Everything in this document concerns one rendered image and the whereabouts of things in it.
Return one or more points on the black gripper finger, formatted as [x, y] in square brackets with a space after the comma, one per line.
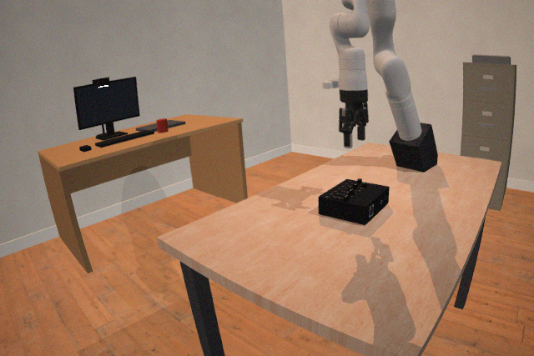
[347, 128]
[361, 125]

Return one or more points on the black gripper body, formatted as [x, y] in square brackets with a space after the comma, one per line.
[353, 100]

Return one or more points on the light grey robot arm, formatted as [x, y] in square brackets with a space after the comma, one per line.
[352, 77]

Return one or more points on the black lighting desk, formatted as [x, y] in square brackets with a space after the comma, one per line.
[365, 200]

